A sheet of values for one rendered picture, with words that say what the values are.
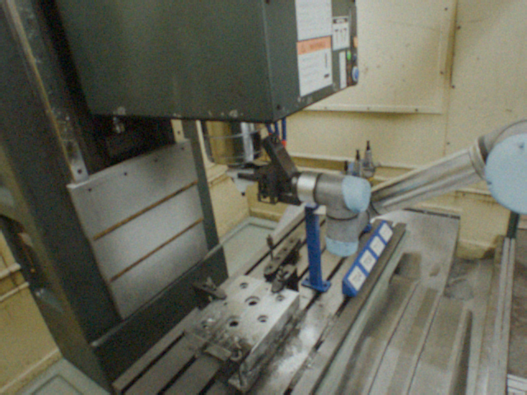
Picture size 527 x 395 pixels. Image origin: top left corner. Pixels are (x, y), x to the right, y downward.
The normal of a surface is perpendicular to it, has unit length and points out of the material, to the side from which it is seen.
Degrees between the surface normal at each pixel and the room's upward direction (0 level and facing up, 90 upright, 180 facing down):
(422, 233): 24
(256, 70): 90
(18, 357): 90
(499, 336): 0
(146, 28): 90
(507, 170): 87
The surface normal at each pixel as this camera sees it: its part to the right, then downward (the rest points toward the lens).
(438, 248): -0.33, -0.66
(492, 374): -0.11, -0.90
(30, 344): 0.83, 0.14
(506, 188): -0.67, 0.32
